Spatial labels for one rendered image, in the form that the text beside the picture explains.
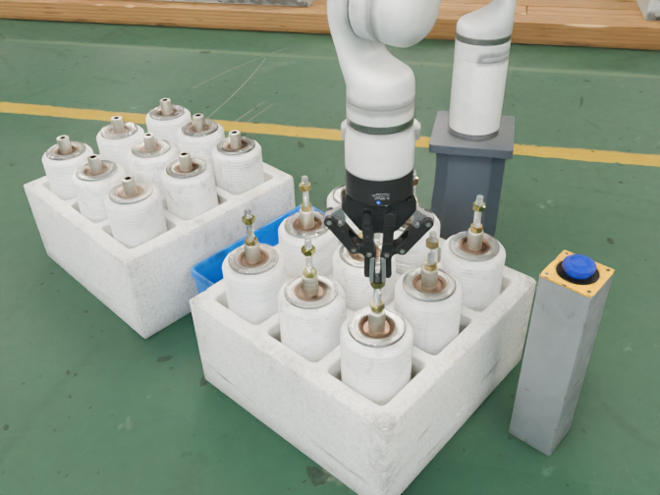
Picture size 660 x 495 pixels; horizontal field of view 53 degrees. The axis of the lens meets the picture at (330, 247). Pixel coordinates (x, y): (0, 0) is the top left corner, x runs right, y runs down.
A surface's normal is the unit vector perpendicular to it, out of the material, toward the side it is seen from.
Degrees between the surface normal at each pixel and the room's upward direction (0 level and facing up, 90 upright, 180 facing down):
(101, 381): 0
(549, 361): 90
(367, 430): 90
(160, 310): 90
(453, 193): 90
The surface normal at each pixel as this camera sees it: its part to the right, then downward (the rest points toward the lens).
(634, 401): -0.03, -0.81
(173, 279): 0.71, 0.40
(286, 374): -0.66, 0.45
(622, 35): -0.23, 0.58
